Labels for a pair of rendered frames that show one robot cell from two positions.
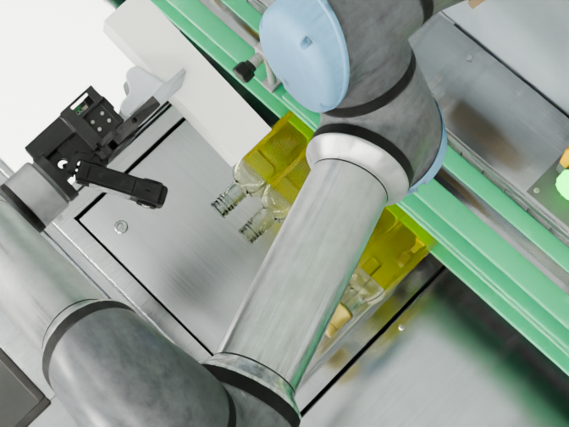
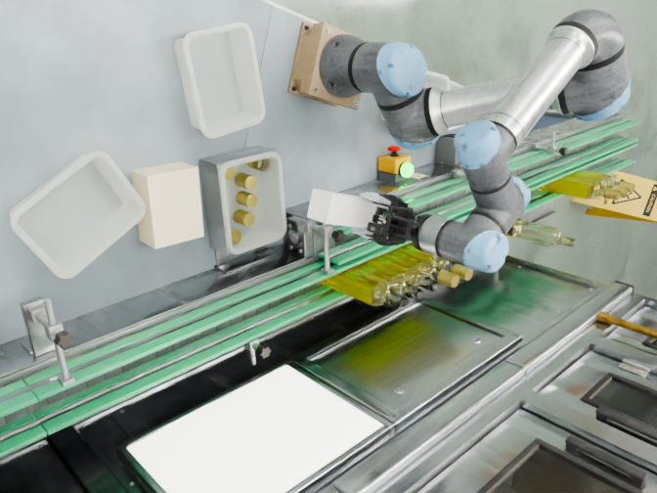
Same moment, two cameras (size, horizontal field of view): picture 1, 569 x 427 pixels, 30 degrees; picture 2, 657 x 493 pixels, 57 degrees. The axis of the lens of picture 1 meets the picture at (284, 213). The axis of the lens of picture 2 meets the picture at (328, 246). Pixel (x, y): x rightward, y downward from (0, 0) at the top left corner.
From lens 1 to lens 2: 175 cm
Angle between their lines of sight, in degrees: 71
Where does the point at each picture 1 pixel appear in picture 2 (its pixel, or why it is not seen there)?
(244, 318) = not seen: hidden behind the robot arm
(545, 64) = (354, 163)
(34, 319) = (564, 47)
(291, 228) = (478, 89)
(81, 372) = (589, 13)
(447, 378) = (470, 296)
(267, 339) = not seen: hidden behind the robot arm
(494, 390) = (473, 287)
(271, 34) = (400, 61)
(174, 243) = (410, 368)
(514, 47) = (342, 172)
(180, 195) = (374, 366)
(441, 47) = not seen: hidden behind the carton
